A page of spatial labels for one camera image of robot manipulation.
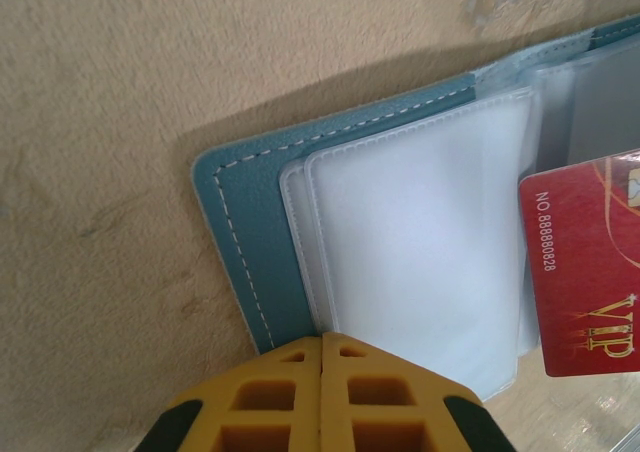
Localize red VIP card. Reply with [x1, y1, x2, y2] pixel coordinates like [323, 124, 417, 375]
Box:
[517, 146, 640, 379]

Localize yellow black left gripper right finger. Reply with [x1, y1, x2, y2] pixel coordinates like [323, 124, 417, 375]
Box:
[319, 330, 517, 452]

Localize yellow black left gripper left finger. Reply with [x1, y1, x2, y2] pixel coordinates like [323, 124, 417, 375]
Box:
[141, 335, 325, 452]

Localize blue leather card holder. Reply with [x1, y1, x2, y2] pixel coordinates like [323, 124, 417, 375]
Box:
[191, 12, 640, 404]

